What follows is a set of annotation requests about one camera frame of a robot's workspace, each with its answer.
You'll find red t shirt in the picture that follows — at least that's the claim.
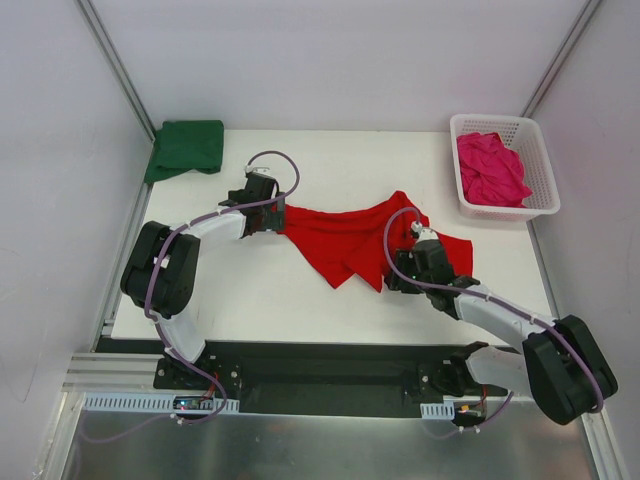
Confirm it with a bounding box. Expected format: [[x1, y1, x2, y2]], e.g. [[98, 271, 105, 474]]
[[281, 191, 473, 293]]

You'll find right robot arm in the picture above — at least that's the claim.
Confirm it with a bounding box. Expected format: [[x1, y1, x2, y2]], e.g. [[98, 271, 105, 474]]
[[385, 239, 619, 425]]

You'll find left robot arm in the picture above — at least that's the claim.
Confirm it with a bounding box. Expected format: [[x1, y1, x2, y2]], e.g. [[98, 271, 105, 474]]
[[120, 173, 285, 389]]

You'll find folded green t shirt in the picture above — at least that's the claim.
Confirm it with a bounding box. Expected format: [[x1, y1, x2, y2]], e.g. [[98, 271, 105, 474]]
[[144, 120, 225, 184]]

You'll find pink t shirt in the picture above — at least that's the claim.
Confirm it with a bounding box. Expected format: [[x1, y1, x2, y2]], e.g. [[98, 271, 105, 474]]
[[457, 132, 533, 208]]

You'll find white plastic basket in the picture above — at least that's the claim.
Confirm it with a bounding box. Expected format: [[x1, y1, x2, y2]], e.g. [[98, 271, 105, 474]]
[[449, 113, 561, 222]]

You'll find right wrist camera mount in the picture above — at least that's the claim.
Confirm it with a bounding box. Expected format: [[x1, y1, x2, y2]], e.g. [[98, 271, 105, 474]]
[[410, 221, 440, 243]]

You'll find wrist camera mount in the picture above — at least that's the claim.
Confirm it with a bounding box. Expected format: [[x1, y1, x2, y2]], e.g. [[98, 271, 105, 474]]
[[244, 165, 273, 180], [410, 221, 440, 243]]

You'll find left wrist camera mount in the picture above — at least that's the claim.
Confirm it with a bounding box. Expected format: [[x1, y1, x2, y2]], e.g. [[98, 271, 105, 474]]
[[244, 165, 273, 180]]

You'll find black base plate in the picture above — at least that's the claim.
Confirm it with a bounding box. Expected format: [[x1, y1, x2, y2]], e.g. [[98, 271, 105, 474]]
[[94, 337, 573, 416]]

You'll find right white cable duct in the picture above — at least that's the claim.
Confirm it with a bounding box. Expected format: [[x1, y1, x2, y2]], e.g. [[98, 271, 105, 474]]
[[420, 401, 456, 421]]

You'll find white cable duct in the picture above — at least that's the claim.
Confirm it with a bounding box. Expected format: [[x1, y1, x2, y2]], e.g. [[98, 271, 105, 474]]
[[420, 401, 456, 421], [83, 393, 240, 416]]

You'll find aluminium frame rail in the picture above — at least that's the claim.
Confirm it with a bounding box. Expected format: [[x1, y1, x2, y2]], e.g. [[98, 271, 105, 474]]
[[62, 352, 160, 392]]

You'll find left white cable duct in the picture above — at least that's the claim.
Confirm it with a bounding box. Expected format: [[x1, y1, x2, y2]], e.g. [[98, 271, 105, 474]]
[[83, 393, 240, 416]]

